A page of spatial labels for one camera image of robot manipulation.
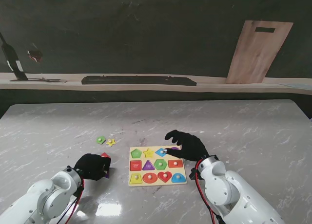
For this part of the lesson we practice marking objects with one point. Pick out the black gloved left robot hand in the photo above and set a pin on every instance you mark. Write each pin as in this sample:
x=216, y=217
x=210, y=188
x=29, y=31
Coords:
x=91, y=166

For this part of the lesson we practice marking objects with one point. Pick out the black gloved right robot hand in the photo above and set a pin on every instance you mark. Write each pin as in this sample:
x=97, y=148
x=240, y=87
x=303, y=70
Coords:
x=193, y=148

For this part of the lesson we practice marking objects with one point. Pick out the purple triangle puzzle piece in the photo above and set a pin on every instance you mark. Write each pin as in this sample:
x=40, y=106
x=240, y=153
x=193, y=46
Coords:
x=107, y=174

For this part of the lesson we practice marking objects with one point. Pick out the red square puzzle piece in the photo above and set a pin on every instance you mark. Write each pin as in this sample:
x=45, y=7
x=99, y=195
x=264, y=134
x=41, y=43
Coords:
x=105, y=155

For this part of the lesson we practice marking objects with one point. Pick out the purple circle puzzle piece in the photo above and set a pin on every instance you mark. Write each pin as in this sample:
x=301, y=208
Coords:
x=175, y=148

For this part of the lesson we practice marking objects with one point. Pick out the orange rectangle puzzle piece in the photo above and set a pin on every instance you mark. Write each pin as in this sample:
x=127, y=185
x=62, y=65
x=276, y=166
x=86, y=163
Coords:
x=175, y=163

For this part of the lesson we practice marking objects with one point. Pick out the green pentagon puzzle piece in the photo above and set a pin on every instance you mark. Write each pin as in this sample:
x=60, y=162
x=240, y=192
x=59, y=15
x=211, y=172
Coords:
x=100, y=139

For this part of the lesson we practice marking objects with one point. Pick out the yellow star puzzle piece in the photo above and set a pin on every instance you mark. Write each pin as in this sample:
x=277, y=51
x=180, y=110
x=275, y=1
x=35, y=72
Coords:
x=111, y=142

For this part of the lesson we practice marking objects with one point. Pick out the blue semicircle puzzle piece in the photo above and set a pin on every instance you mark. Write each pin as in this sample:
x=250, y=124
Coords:
x=178, y=178

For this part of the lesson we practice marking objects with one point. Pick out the blue diamond puzzle piece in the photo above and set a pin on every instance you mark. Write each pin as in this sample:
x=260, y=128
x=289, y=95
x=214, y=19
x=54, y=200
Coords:
x=159, y=152

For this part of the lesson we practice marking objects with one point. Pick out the green hexagon puzzle piece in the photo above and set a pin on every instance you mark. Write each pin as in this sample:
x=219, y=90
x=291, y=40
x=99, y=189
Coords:
x=161, y=164

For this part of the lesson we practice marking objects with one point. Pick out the red heart puzzle piece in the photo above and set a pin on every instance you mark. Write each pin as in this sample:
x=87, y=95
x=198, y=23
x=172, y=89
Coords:
x=164, y=176

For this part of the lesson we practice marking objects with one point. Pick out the yellow trapezoid puzzle piece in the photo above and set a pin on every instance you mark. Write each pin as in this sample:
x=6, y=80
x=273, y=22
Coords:
x=136, y=179

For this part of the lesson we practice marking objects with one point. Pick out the orange oval puzzle piece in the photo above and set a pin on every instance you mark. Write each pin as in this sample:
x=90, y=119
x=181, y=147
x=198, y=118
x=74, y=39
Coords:
x=150, y=178

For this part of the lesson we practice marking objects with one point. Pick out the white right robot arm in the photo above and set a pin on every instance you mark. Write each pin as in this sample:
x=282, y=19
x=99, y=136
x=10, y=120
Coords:
x=231, y=194

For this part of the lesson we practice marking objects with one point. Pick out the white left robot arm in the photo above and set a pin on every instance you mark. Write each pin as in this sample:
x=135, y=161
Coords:
x=41, y=197

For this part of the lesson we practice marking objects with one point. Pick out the yellow wooden puzzle board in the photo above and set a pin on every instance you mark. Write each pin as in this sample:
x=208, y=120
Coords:
x=158, y=184

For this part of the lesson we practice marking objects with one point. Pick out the flat wooden coaster board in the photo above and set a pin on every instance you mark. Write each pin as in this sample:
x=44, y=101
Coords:
x=53, y=81

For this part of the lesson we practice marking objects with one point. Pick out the wooden cutting board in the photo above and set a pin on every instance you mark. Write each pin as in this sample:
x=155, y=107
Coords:
x=258, y=53

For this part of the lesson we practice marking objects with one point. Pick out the light wooden shelf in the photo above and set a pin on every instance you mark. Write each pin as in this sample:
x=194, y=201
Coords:
x=219, y=86

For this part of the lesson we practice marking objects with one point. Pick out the black long tray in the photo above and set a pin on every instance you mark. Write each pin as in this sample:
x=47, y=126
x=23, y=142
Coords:
x=139, y=80

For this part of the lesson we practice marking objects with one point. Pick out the red wine glass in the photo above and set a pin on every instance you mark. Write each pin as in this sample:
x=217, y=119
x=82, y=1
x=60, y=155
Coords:
x=35, y=55

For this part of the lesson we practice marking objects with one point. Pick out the dark wine bottle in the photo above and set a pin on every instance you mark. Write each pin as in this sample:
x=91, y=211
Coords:
x=13, y=61

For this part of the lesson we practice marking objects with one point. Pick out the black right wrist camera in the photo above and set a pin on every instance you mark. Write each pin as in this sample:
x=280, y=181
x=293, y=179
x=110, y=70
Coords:
x=193, y=174

